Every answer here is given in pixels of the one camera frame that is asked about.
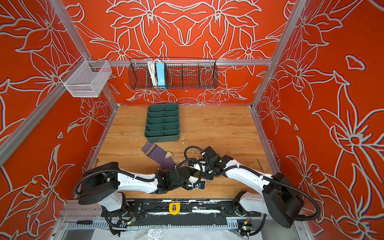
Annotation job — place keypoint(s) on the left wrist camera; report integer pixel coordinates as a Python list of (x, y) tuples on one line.
[(201, 185)]

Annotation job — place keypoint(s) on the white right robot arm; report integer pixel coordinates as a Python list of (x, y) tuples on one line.
[(278, 198)]

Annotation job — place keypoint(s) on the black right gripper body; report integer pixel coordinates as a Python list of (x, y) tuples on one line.
[(208, 170)]

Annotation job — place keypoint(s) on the black wire wall basket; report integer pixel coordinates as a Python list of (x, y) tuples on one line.
[(181, 74)]

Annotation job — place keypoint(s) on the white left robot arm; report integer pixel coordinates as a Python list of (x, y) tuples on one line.
[(105, 185)]

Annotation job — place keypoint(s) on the clear plastic wall bin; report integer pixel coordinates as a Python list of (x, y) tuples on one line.
[(87, 79)]

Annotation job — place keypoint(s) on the green plastic divider tray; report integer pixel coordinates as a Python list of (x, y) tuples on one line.
[(163, 123)]

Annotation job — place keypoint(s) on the light blue box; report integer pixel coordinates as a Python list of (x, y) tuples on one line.
[(160, 66)]

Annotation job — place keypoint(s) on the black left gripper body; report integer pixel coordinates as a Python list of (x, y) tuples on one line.
[(185, 184)]

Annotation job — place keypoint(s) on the purple sock beige toe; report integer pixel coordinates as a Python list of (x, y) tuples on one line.
[(160, 156)]

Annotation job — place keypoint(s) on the metal hex key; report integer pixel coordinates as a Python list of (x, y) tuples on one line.
[(260, 166)]

